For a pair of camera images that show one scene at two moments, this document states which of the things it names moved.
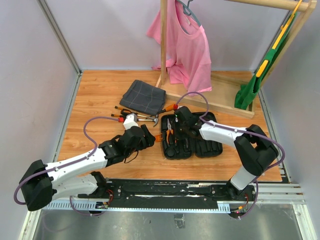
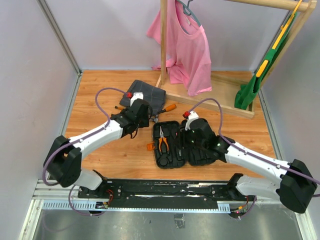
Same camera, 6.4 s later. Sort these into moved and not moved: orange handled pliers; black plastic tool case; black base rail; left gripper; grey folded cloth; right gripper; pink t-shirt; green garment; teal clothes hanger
Moved: black plastic tool case; left gripper; right gripper; orange handled pliers
Not moved: pink t-shirt; teal clothes hanger; green garment; grey folded cloth; black base rail
